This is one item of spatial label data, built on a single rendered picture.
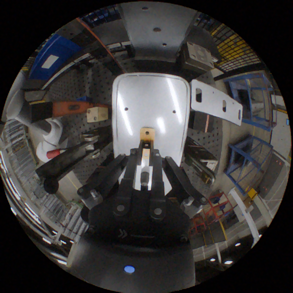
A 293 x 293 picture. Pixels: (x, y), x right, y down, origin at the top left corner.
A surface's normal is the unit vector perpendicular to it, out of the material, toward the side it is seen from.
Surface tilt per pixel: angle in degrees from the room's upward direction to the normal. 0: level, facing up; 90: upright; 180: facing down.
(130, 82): 0
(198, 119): 0
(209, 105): 0
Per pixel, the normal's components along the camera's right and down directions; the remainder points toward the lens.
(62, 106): 1.00, 0.06
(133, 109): -0.05, 0.38
